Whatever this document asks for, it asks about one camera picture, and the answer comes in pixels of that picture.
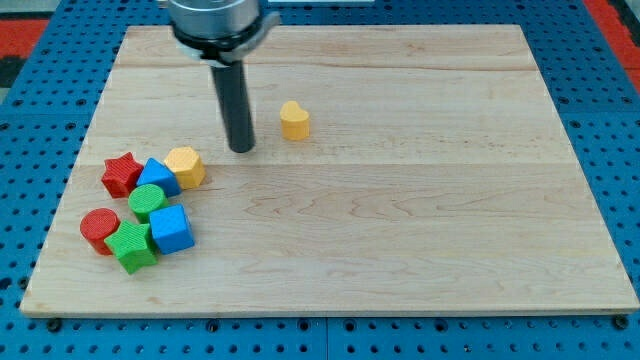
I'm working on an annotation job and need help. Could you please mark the red cylinder block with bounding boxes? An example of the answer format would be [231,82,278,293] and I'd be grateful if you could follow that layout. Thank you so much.
[79,208,120,256]

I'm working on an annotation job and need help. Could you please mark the blue cube block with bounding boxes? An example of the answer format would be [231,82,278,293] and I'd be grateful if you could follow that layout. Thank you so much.
[149,204,195,255]

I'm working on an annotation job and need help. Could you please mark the yellow heart block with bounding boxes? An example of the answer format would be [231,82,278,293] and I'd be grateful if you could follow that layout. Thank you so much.
[280,100,310,141]

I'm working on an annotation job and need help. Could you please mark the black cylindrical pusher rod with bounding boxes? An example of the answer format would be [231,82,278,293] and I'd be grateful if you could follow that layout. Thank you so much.
[211,60,255,153]

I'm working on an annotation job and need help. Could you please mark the red star block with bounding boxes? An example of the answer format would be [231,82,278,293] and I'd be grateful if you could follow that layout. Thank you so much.
[101,152,144,198]

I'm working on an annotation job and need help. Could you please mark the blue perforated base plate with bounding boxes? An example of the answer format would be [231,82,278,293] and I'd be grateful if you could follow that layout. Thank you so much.
[1,0,639,359]

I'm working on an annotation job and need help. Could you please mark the light wooden board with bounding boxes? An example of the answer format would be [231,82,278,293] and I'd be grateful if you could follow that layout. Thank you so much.
[21,25,639,318]

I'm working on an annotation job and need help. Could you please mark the green star block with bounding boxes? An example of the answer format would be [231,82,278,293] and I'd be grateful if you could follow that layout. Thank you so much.
[104,220,158,275]

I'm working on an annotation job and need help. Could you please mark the blue triangle block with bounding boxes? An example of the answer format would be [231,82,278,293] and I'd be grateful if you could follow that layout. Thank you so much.
[136,158,182,197]

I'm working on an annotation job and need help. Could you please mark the yellow hexagon block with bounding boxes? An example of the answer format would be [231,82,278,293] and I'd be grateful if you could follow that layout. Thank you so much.
[164,146,206,190]

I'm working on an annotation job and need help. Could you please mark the green cylinder block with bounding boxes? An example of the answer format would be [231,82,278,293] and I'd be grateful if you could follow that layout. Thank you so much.
[128,184,169,223]

